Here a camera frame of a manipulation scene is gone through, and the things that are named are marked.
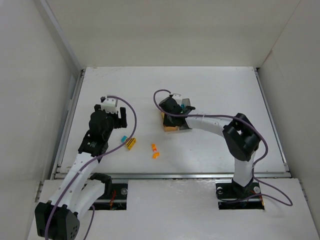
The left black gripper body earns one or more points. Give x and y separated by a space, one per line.
110 116

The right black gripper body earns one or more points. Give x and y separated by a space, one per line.
169 120

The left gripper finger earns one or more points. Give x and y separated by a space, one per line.
97 108
123 117

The small teal yellow lego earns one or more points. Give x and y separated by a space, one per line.
124 138

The yellow black striped lego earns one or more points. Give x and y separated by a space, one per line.
130 143

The orange lego cluster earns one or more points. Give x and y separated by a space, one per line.
153 147

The orange curved lego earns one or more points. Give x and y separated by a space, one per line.
155 155

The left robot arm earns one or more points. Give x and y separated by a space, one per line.
59 217

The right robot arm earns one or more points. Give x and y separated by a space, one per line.
241 138

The grey transparent container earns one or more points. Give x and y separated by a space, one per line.
186 102

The amber transparent container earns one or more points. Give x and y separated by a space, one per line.
168 128

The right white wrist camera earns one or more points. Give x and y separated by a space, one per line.
177 97

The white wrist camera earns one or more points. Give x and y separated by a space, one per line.
110 103
177 97

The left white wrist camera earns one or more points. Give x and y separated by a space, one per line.
110 103

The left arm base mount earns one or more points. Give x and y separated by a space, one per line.
112 198

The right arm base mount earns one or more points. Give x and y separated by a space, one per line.
230 199

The aluminium rail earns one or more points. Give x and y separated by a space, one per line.
166 170

